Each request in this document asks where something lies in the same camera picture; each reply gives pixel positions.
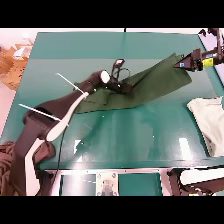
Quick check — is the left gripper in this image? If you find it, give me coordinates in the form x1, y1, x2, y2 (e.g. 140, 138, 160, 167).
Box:
107, 79, 134, 96

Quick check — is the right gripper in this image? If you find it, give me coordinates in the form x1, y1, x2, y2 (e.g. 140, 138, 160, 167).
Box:
180, 48, 204, 72

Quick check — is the dark green shirt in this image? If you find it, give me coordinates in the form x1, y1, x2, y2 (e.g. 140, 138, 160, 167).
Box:
73, 52, 194, 115

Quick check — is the pale green garment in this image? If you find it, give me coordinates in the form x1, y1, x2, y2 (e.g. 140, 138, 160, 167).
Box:
186, 95, 224, 158

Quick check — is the brown garment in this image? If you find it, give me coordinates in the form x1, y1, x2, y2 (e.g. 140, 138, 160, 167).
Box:
0, 140, 57, 197

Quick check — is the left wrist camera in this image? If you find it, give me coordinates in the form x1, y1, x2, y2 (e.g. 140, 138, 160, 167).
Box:
111, 58, 127, 83

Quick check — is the black cable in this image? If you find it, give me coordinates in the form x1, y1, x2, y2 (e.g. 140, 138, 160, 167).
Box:
55, 124, 68, 188

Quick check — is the silver frame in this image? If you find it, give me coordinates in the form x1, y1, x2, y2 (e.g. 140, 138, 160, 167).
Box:
43, 165, 224, 197

